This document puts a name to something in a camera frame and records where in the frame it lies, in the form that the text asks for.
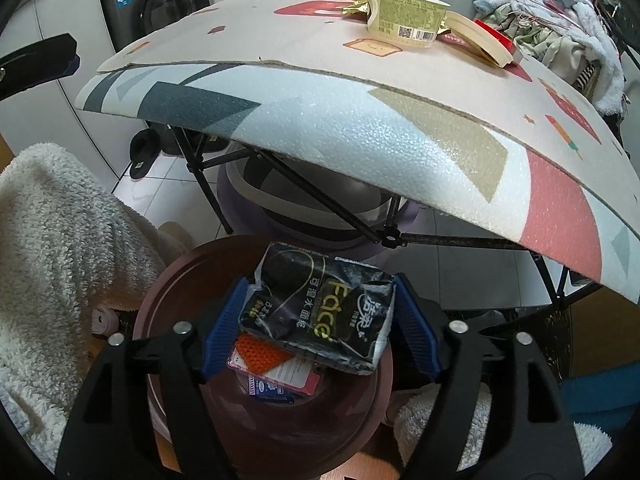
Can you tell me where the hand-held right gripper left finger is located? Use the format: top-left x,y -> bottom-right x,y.
55,276 -> 251,480

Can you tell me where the dark blue cloth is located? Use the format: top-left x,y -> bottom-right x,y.
562,375 -> 640,423

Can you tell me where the blue carton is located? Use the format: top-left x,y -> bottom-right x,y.
247,377 -> 296,403

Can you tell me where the cream plastic cup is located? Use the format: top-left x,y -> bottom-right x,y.
365,0 -> 448,50

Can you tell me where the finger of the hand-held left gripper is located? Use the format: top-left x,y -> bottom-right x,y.
0,34 -> 81,106

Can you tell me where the table with patterned cloth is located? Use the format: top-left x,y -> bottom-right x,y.
97,0 -> 628,161

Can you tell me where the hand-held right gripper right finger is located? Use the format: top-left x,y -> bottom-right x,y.
392,272 -> 588,480

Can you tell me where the orange foam net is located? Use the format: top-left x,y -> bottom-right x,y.
235,332 -> 296,376

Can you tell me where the black slipper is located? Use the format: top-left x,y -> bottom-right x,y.
129,129 -> 162,179

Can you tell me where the black folding table frame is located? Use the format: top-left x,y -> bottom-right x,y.
172,127 -> 606,311

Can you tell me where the grey washing machine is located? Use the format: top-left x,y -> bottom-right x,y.
95,0 -> 213,53

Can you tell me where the white fluffy blanket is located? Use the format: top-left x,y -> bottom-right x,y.
0,142 -> 193,466

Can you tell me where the patterned foam-mat table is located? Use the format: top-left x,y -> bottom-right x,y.
75,62 -> 640,306

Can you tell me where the pile of clothes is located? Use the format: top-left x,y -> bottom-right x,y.
472,0 -> 626,116

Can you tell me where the brown trash bin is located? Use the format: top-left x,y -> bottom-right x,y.
132,235 -> 396,480

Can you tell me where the purple plastic tub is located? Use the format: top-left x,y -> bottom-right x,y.
216,157 -> 418,261

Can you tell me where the white counter cabinet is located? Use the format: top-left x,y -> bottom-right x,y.
0,0 -> 126,181

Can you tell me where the black tissue pack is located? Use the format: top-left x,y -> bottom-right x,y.
237,241 -> 396,373

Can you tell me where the cream round lid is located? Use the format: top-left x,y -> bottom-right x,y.
442,10 -> 516,68

